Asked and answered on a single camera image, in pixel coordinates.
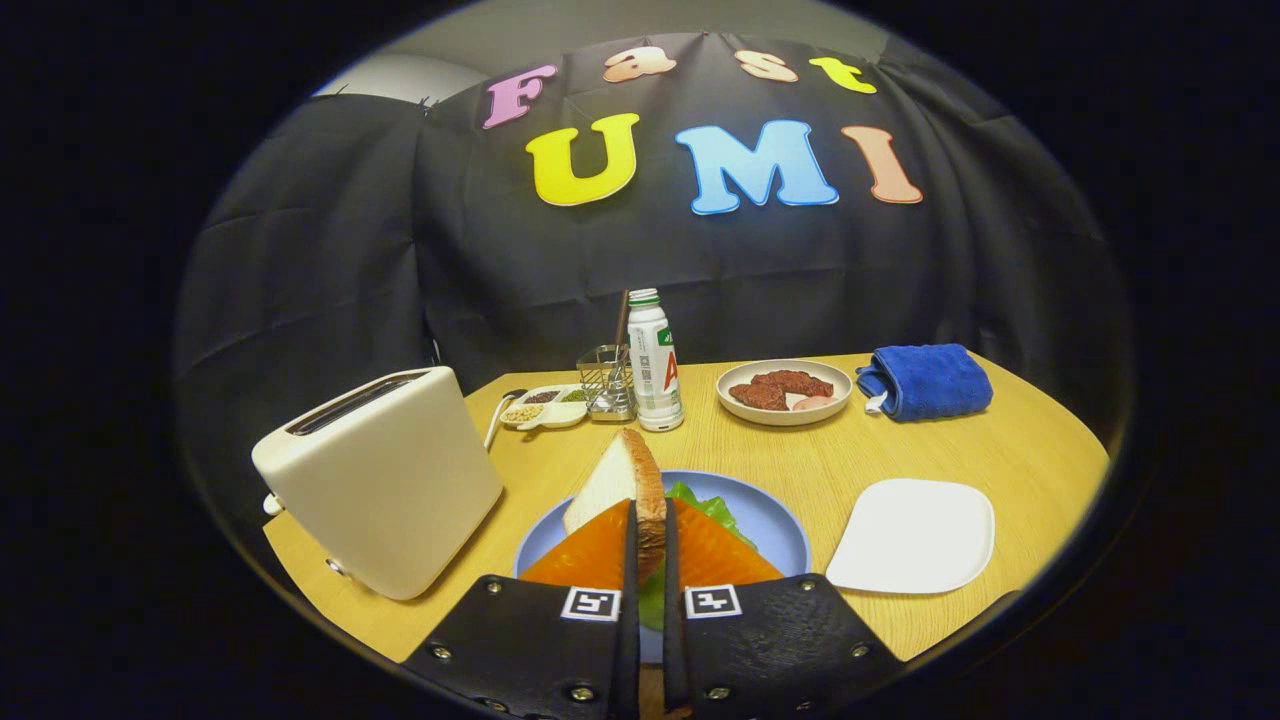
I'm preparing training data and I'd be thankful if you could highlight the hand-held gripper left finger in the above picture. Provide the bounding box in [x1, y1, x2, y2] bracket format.
[400, 498, 641, 720]

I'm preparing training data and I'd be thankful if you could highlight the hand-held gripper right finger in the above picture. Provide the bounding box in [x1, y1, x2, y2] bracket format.
[662, 497, 904, 720]

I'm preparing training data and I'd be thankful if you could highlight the green lettuce leaf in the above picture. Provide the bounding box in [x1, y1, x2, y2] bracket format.
[640, 481, 761, 631]

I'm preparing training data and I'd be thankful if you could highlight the toasted bread slice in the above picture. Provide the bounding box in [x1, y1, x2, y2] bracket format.
[562, 428, 668, 583]

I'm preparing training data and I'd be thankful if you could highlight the blue plate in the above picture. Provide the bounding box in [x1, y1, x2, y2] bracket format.
[513, 470, 811, 665]

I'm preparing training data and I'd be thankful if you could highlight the beige round plate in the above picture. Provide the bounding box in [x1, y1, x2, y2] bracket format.
[716, 359, 854, 428]

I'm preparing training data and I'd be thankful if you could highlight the white sectioned condiment dish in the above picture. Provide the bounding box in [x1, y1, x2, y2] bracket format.
[499, 384, 589, 432]

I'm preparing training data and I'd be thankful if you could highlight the white square plate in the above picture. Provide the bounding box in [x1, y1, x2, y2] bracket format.
[825, 478, 996, 596]

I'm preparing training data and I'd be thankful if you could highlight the white drink bottle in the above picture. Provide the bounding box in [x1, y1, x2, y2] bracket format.
[627, 288, 686, 433]

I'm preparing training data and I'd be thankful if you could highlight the white toaster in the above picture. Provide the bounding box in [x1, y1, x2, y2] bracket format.
[251, 366, 504, 602]

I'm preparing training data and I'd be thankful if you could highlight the folded blue towel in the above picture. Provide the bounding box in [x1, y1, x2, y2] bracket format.
[856, 343, 994, 423]

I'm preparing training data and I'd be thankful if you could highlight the black backdrop cloth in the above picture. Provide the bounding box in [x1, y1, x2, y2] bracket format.
[172, 30, 1136, 561]

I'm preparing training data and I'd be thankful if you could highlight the metal wire utensil holder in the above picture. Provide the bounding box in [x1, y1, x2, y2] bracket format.
[577, 344, 638, 423]

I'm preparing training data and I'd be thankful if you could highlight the white toaster cable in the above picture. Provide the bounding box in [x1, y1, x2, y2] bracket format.
[484, 388, 528, 451]

